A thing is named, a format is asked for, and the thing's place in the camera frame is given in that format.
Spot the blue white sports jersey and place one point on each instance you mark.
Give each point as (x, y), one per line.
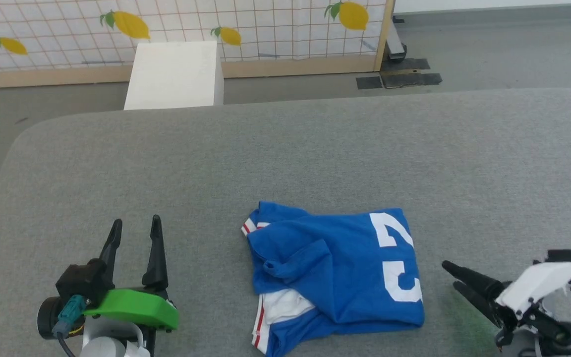
(335, 267)

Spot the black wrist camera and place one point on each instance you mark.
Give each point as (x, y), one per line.
(85, 282)
(560, 256)

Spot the white box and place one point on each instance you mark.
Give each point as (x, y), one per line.
(174, 74)

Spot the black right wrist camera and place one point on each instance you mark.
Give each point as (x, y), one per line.
(560, 256)

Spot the lemon print partition screen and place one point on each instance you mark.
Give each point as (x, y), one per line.
(176, 29)

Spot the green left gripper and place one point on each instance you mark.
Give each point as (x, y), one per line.
(137, 307)

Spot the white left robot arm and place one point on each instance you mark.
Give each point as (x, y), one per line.
(107, 342)

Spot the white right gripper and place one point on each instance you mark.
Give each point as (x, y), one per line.
(538, 282)

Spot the grey metal partition foot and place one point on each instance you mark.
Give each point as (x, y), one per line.
(394, 44)

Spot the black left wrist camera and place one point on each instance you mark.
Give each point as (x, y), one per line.
(85, 282)

